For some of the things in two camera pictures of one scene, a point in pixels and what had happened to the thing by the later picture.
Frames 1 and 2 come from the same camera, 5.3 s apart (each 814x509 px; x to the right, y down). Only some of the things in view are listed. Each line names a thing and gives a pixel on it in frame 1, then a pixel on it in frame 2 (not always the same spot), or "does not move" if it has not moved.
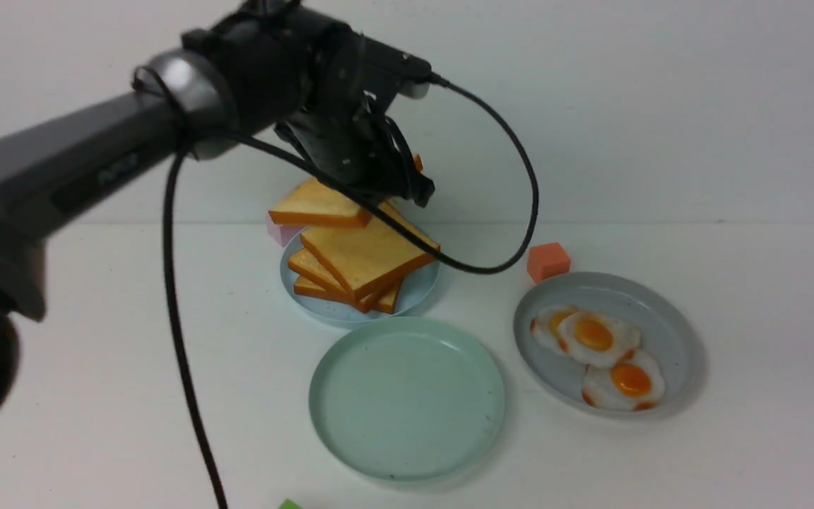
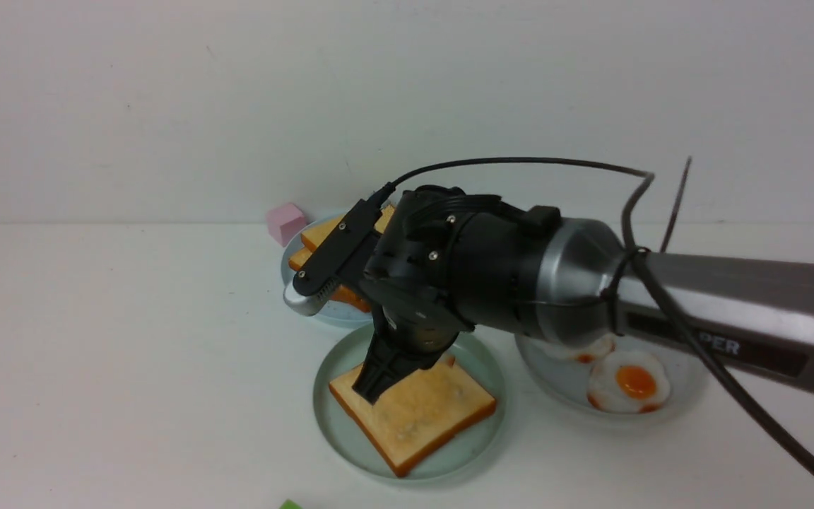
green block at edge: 288,504 does not move
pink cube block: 282,234 does not move
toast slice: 314,201 -> 418,417
